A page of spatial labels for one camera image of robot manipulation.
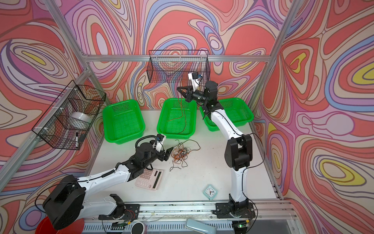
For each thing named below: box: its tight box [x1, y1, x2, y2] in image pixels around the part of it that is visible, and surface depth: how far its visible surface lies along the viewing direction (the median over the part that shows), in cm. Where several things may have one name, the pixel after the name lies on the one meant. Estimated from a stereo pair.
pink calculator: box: [134, 168, 164, 191], surface depth 83 cm
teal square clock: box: [202, 183, 219, 201], surface depth 80 cm
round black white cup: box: [130, 221, 146, 234], surface depth 66 cm
